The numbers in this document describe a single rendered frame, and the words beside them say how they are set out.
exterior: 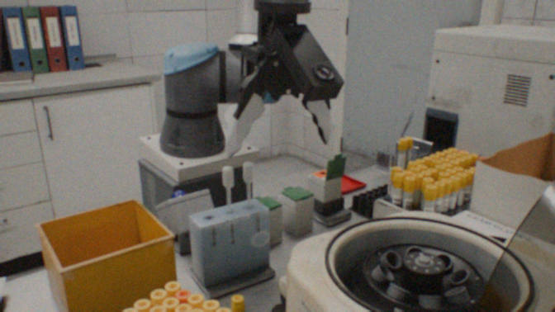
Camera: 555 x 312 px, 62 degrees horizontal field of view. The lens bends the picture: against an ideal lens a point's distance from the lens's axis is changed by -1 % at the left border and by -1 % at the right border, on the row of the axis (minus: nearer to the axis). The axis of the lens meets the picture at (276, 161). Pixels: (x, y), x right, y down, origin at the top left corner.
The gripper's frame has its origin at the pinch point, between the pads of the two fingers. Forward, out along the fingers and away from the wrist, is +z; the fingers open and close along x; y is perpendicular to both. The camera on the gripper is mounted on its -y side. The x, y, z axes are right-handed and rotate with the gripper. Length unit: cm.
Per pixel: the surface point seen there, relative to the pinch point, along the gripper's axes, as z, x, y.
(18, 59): 25, 42, 193
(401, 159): 9.4, -30.8, 9.6
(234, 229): 8.0, 8.4, -4.1
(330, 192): 11.7, -13.2, 6.4
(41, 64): 28, 32, 195
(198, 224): 6.5, 13.1, -3.7
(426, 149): 11.6, -43.2, 16.0
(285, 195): 10.4, -4.3, 6.1
